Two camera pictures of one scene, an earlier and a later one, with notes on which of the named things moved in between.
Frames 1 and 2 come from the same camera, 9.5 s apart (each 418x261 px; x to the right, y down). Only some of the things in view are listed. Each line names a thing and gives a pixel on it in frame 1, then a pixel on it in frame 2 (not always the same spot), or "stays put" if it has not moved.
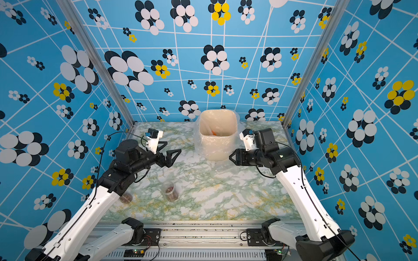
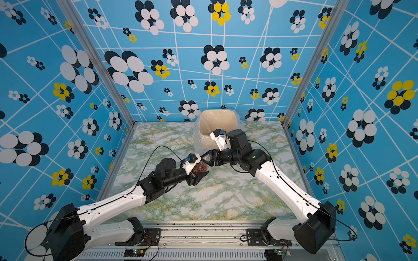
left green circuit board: x=134 y=253 stays put
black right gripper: x=240 y=156 → x=213 y=154
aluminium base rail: x=201 y=241 stays put
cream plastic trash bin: x=218 y=130 stays put
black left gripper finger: x=169 y=161 → x=198 y=177
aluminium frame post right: x=326 y=38 stays put
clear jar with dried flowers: x=170 y=192 → x=201 y=167
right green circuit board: x=273 y=255 stays put
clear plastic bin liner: x=218 y=133 stays put
